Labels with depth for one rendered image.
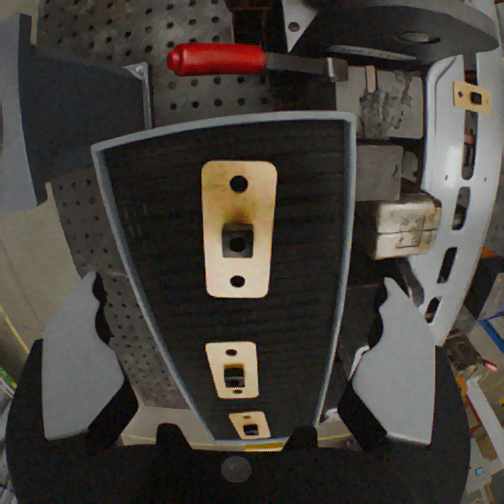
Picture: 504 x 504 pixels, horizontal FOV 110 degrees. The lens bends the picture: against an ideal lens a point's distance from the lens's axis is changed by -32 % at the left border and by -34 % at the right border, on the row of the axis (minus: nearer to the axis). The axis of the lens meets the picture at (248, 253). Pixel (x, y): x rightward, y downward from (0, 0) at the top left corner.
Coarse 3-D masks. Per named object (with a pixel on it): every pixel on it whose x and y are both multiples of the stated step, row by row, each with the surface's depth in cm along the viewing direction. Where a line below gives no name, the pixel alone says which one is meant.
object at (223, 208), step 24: (216, 168) 13; (240, 168) 13; (264, 168) 13; (216, 192) 13; (240, 192) 14; (264, 192) 13; (216, 216) 14; (240, 216) 14; (264, 216) 14; (216, 240) 15; (264, 240) 15; (216, 264) 15; (240, 264) 15; (264, 264) 15; (216, 288) 16; (240, 288) 16; (264, 288) 16
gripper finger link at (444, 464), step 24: (456, 384) 5; (456, 408) 5; (432, 432) 4; (456, 432) 4; (384, 456) 4; (408, 456) 4; (432, 456) 4; (456, 456) 4; (408, 480) 3; (432, 480) 3; (456, 480) 3
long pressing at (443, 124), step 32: (480, 0) 14; (448, 64) 20; (480, 64) 20; (448, 96) 23; (448, 128) 25; (480, 128) 24; (448, 160) 27; (480, 160) 27; (448, 192) 29; (480, 192) 29; (448, 224) 32; (480, 224) 32; (416, 256) 34; (448, 288) 38; (448, 320) 42
